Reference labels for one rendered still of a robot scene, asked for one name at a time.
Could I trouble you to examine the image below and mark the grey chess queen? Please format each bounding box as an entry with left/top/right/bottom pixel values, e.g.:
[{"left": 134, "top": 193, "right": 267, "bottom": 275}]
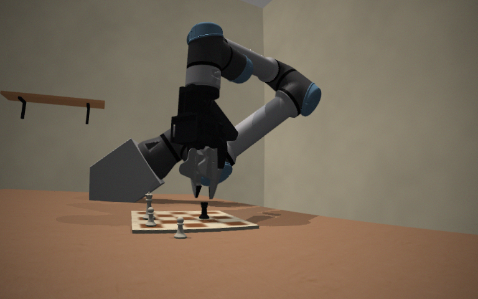
[{"left": 143, "top": 192, "right": 153, "bottom": 220}]

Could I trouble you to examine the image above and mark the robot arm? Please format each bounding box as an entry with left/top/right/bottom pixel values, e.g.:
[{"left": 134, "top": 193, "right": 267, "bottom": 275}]
[{"left": 138, "top": 22, "right": 321, "bottom": 184}]

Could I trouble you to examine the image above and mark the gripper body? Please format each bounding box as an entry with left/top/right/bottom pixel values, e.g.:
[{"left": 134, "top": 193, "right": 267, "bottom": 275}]
[{"left": 171, "top": 84, "right": 224, "bottom": 149}]

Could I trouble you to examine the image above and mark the brown and cream checkered chessboard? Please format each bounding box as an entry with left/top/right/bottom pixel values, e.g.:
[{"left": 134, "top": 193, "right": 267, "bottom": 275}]
[{"left": 131, "top": 211, "right": 259, "bottom": 234}]

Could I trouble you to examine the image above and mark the grey chess pawn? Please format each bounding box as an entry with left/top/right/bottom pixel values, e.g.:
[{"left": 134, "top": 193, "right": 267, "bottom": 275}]
[
  {"left": 146, "top": 207, "right": 156, "bottom": 227},
  {"left": 174, "top": 217, "right": 187, "bottom": 239}
]

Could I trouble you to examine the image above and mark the black rook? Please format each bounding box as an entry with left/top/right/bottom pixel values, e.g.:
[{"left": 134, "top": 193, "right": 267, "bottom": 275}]
[{"left": 199, "top": 202, "right": 209, "bottom": 219}]

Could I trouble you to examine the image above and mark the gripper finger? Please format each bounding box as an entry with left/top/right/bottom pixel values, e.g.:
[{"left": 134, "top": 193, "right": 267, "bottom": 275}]
[
  {"left": 179, "top": 146, "right": 204, "bottom": 198},
  {"left": 197, "top": 132, "right": 228, "bottom": 199}
]

